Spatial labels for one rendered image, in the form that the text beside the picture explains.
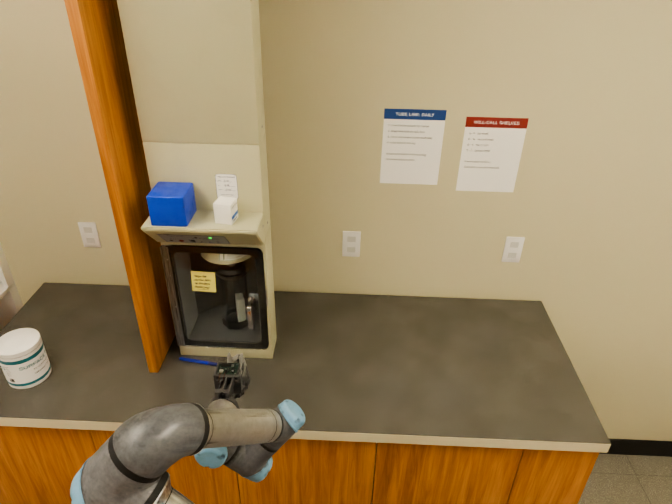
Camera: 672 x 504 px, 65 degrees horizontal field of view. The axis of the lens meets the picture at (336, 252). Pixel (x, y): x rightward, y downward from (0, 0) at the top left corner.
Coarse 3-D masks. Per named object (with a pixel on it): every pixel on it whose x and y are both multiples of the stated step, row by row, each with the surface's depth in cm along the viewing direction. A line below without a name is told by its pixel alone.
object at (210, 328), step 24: (192, 264) 162; (216, 264) 161; (240, 264) 161; (216, 288) 166; (240, 288) 166; (264, 288) 165; (192, 312) 171; (216, 312) 171; (240, 312) 171; (264, 312) 170; (192, 336) 177; (216, 336) 176; (240, 336) 176; (264, 336) 175
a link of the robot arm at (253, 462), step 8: (240, 448) 125; (248, 448) 125; (256, 448) 125; (232, 456) 124; (240, 456) 125; (248, 456) 125; (256, 456) 125; (264, 456) 125; (224, 464) 125; (232, 464) 125; (240, 464) 125; (248, 464) 125; (256, 464) 126; (264, 464) 128; (240, 472) 126; (248, 472) 126; (256, 472) 126; (264, 472) 127; (256, 480) 128
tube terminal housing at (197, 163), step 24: (144, 144) 143; (168, 144) 143; (192, 144) 143; (216, 144) 142; (264, 144) 150; (168, 168) 147; (192, 168) 146; (216, 168) 146; (240, 168) 146; (264, 168) 152; (216, 192) 150; (240, 192) 150; (264, 192) 153; (264, 216) 155; (264, 264) 162
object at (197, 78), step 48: (144, 0) 124; (192, 0) 124; (240, 0) 124; (144, 48) 130; (192, 48) 130; (240, 48) 129; (144, 96) 136; (192, 96) 136; (240, 96) 135; (240, 144) 142
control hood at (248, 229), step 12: (204, 216) 149; (240, 216) 150; (252, 216) 150; (144, 228) 144; (156, 228) 144; (168, 228) 144; (180, 228) 143; (192, 228) 143; (204, 228) 143; (216, 228) 144; (228, 228) 144; (240, 228) 144; (252, 228) 144; (156, 240) 154; (228, 240) 151; (240, 240) 150; (252, 240) 150; (264, 240) 156
